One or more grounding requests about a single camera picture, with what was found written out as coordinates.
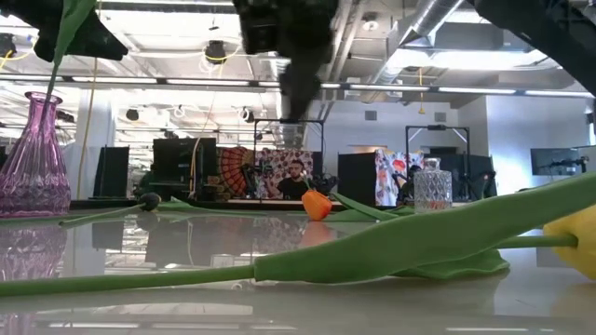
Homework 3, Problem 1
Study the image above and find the silver smooth ventilation duct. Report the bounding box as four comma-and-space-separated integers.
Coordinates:
362, 0, 467, 101

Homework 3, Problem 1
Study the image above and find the person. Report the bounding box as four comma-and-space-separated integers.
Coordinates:
265, 159, 311, 201
394, 163, 424, 207

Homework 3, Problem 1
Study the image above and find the red floral patterned cloth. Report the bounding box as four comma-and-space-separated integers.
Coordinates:
254, 148, 314, 201

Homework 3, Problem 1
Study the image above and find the white cloth screen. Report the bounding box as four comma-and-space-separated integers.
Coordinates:
62, 141, 102, 201

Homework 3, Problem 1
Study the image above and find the clear cut-glass vase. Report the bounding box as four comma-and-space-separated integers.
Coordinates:
413, 156, 454, 214

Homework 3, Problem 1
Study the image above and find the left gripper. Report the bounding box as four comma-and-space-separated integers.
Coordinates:
0, 0, 130, 63

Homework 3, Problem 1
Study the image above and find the large black cabinet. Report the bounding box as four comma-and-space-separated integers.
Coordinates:
152, 138, 218, 196

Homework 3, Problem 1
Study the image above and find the black background rig frame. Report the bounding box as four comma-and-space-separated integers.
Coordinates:
253, 118, 325, 201
404, 124, 471, 201

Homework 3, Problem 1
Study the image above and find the narrow black panel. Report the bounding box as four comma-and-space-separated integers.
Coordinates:
92, 146, 130, 199

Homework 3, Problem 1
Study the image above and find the black square panel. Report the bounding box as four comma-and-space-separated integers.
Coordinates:
337, 152, 377, 207

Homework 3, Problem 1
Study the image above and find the multicolour floral cloth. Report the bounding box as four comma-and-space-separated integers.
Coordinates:
374, 148, 425, 208

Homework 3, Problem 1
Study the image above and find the orange mandala tapestry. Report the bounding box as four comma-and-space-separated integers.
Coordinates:
216, 146, 256, 199

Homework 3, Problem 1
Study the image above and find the long ceiling light strip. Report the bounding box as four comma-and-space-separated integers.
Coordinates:
0, 73, 596, 100

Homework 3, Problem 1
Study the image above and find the purple ribbed glass vase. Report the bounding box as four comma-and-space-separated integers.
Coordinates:
0, 90, 73, 219

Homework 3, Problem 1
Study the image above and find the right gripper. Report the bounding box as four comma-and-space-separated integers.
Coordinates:
231, 0, 340, 123

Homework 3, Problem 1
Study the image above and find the round black ceiling device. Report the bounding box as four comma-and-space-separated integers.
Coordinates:
203, 39, 228, 66

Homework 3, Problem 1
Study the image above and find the yellow power cord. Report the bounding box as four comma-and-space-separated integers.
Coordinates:
187, 44, 243, 199
75, 0, 102, 201

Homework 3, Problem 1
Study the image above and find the dark purple artificial tulip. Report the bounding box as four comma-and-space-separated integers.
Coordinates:
59, 192, 163, 229

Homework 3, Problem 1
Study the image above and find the wooden background table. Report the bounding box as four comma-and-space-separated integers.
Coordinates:
227, 198, 348, 208

